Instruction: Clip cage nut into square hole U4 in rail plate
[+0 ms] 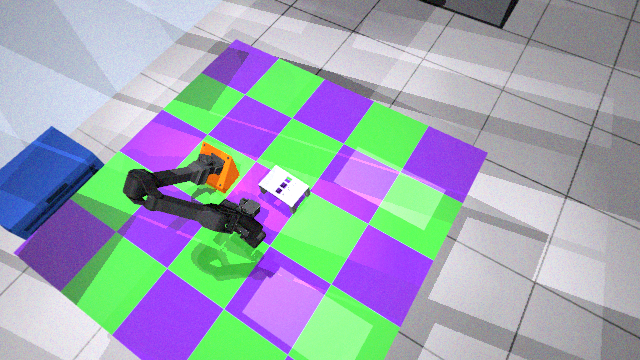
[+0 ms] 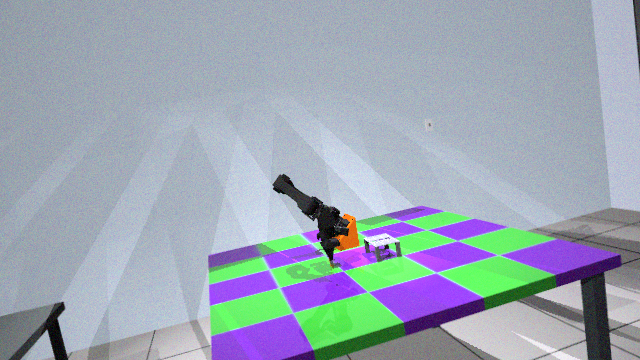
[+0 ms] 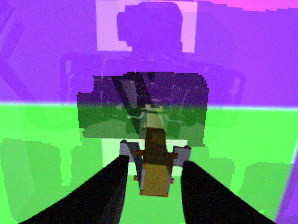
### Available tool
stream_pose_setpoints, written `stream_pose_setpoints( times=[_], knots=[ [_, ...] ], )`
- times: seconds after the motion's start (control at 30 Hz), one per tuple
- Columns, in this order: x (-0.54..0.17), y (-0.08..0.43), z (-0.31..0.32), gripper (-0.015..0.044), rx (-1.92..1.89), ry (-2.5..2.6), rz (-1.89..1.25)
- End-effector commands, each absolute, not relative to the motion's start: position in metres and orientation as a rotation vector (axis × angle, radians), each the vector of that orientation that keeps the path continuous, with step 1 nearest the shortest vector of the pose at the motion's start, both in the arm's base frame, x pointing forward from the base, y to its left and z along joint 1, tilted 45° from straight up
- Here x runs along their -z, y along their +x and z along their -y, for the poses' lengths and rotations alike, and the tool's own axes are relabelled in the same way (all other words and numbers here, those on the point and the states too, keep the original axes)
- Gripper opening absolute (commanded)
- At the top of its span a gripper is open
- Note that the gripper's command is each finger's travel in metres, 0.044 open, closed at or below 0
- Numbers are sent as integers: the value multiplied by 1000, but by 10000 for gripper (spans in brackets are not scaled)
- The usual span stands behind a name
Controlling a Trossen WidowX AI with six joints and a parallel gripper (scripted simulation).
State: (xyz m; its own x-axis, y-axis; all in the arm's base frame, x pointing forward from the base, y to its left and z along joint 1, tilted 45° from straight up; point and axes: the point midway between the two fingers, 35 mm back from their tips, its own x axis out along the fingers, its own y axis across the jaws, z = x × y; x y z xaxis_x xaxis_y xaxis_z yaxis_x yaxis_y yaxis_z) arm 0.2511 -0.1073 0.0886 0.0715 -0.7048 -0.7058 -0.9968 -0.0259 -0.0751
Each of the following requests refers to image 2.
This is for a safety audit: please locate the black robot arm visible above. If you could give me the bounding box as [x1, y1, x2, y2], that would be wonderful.
[273, 173, 350, 237]

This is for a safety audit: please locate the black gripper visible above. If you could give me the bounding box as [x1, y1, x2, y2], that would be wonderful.
[316, 224, 340, 261]

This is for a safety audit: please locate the white rail plate with square holes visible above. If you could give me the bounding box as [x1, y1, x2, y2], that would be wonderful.
[363, 233, 402, 262]

